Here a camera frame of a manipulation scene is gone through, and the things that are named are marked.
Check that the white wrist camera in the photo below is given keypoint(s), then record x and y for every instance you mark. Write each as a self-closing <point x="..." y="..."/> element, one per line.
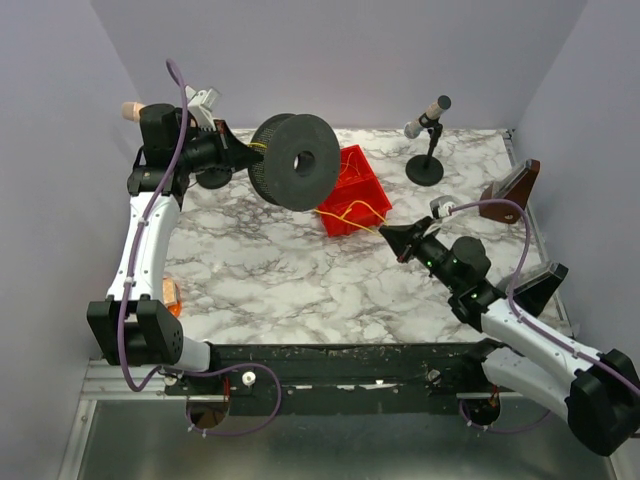
<point x="202" y="102"/>
<point x="442" y="207"/>

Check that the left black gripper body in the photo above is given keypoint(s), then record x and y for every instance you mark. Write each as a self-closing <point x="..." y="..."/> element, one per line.
<point x="221" y="148"/>

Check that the brown wooden metronome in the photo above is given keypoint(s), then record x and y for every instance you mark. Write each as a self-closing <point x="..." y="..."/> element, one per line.
<point x="516" y="186"/>

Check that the orange tape dispenser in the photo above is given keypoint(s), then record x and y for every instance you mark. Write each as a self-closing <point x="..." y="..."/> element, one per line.
<point x="172" y="297"/>

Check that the beige microphone on stand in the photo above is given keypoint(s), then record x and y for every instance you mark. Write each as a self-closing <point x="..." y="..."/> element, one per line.
<point x="131" y="111"/>

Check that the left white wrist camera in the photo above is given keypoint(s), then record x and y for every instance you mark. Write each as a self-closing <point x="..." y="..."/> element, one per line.
<point x="202" y="102"/>

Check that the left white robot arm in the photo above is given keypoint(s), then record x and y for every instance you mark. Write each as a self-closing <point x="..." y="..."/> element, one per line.
<point x="133" y="325"/>

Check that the red plastic bin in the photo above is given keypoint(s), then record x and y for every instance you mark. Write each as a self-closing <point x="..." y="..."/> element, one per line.
<point x="358" y="201"/>

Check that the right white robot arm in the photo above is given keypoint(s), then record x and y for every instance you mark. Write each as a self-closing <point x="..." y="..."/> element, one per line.
<point x="595" y="393"/>

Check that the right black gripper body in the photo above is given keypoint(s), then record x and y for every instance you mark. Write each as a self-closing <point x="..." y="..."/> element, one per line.
<point x="413" y="245"/>

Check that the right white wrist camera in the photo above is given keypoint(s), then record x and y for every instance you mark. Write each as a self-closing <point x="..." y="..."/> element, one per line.
<point x="442" y="207"/>

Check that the grey cable spool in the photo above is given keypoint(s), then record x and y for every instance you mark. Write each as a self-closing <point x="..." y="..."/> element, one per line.
<point x="301" y="160"/>

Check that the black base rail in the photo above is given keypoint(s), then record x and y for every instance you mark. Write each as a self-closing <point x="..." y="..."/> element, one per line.
<point x="435" y="378"/>

